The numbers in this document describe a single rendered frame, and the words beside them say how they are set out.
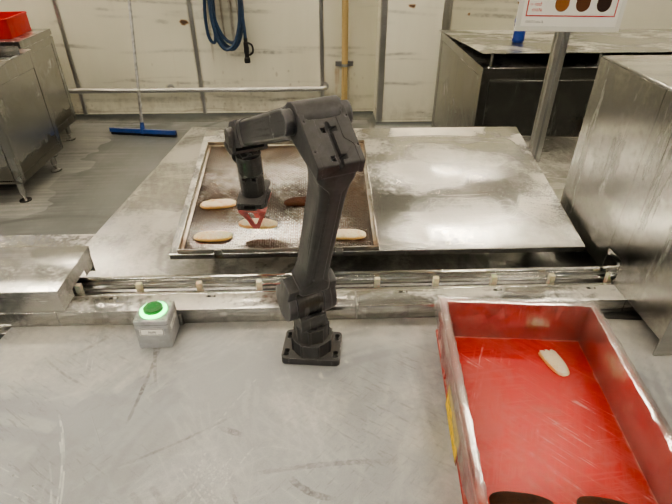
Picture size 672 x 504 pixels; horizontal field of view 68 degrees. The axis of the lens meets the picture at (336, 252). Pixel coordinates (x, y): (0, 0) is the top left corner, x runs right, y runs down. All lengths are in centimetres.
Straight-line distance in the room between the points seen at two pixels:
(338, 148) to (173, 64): 426
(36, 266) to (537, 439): 111
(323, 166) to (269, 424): 49
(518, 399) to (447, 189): 68
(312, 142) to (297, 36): 403
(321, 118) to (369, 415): 54
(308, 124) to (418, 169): 86
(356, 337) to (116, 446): 50
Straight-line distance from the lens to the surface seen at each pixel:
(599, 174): 140
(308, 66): 477
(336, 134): 73
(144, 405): 104
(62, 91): 477
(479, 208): 144
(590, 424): 105
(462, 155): 164
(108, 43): 506
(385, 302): 113
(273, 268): 131
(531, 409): 103
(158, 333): 111
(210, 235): 131
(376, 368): 104
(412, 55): 452
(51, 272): 128
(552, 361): 112
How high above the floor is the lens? 158
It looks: 34 degrees down
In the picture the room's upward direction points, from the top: straight up
